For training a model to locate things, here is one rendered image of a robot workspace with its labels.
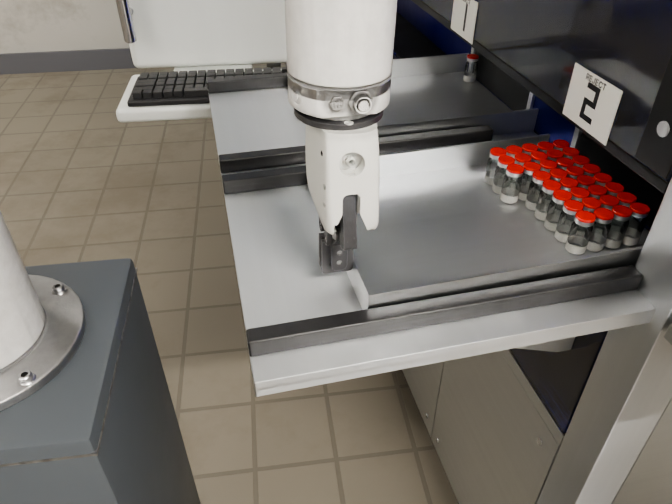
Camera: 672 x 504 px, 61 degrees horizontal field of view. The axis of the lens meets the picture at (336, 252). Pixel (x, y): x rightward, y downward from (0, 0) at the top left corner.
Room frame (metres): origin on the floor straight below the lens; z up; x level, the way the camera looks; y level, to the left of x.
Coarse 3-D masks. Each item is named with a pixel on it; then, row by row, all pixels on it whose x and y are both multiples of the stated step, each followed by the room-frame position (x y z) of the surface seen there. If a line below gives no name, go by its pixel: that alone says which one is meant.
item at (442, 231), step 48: (480, 144) 0.70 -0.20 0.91; (384, 192) 0.63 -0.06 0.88; (432, 192) 0.63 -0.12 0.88; (480, 192) 0.63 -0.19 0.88; (384, 240) 0.52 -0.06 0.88; (432, 240) 0.52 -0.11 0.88; (480, 240) 0.52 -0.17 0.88; (528, 240) 0.52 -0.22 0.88; (384, 288) 0.44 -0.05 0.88; (432, 288) 0.41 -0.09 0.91; (480, 288) 0.42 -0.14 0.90
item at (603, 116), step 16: (576, 64) 0.63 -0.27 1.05; (576, 80) 0.62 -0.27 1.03; (592, 80) 0.59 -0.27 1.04; (576, 96) 0.61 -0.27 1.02; (592, 96) 0.59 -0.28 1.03; (608, 96) 0.56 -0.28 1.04; (576, 112) 0.60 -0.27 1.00; (592, 112) 0.58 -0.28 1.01; (608, 112) 0.56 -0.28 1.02; (592, 128) 0.57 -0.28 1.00; (608, 128) 0.55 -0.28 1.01
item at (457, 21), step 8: (456, 0) 0.95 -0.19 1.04; (464, 0) 0.92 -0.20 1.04; (472, 0) 0.90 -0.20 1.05; (456, 8) 0.95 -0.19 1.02; (464, 8) 0.92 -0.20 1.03; (472, 8) 0.89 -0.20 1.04; (456, 16) 0.94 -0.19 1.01; (472, 16) 0.89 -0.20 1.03; (456, 24) 0.94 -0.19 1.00; (472, 24) 0.88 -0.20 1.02; (456, 32) 0.94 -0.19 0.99; (464, 32) 0.91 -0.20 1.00; (472, 32) 0.88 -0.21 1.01; (472, 40) 0.88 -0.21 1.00
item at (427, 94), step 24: (408, 72) 1.03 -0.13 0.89; (432, 72) 1.04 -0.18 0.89; (456, 72) 1.05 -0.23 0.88; (408, 96) 0.94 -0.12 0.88; (432, 96) 0.94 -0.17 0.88; (456, 96) 0.94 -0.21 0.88; (480, 96) 0.94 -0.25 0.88; (384, 120) 0.84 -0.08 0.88; (408, 120) 0.84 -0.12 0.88; (432, 120) 0.77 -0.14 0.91; (456, 120) 0.78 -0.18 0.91; (480, 120) 0.79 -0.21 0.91; (504, 120) 0.80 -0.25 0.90; (528, 120) 0.81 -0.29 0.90
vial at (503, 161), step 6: (504, 156) 0.64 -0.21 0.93; (510, 156) 0.64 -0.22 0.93; (498, 162) 0.63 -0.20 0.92; (504, 162) 0.62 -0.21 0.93; (510, 162) 0.62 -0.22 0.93; (498, 168) 0.63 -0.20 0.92; (504, 168) 0.62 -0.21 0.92; (498, 174) 0.63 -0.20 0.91; (504, 174) 0.62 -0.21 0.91; (498, 180) 0.62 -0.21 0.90; (492, 186) 0.63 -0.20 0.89; (498, 186) 0.62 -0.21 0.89; (498, 192) 0.62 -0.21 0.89
